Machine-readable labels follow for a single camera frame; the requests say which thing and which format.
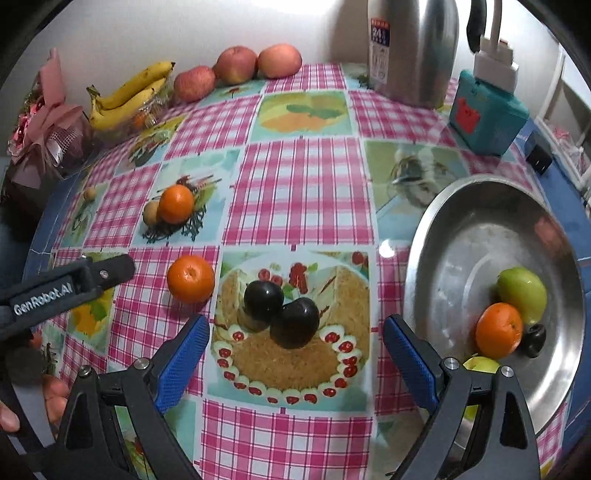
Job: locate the round green apple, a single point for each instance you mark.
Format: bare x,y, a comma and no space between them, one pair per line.
482,364

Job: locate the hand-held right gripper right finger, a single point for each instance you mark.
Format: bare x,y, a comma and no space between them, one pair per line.
411,364

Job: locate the small orange in glass bowl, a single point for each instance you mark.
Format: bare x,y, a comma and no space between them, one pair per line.
138,121

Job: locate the black power adapter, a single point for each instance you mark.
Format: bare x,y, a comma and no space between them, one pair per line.
539,159

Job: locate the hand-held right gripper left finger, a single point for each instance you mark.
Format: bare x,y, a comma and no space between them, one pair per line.
182,360

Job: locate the red apple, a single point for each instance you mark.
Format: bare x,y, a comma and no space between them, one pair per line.
279,60
195,83
236,64

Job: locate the brown round fruit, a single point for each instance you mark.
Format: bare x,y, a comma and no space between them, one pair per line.
150,214

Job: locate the steel bowl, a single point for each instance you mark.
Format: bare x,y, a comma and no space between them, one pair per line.
461,258

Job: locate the small tan round fruit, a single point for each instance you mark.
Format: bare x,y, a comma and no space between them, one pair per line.
89,193

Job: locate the clear glass bowl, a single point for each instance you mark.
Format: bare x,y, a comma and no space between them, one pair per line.
157,108

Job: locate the white charger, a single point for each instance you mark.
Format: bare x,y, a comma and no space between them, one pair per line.
496,64

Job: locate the pink flower bouquet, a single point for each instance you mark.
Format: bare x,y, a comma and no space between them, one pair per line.
51,124

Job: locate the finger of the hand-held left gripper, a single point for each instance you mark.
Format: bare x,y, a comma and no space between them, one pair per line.
113,272

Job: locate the person's left hand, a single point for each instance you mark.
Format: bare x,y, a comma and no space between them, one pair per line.
57,397

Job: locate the yellow banana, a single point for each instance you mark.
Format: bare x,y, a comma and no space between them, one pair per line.
115,115
138,83

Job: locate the pink plastic bag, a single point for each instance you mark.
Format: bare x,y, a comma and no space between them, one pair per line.
570,147

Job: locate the pink checked printed tablecloth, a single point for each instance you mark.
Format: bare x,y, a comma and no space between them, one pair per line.
300,184

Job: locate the dark plum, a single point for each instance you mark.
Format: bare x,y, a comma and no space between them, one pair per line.
263,299
534,340
294,323

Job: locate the steel thermos jug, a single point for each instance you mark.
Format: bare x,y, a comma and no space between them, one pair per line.
415,50

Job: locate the teal plastic box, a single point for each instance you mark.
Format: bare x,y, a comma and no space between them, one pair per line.
489,120

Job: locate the white rack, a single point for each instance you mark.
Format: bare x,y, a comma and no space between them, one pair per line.
559,83

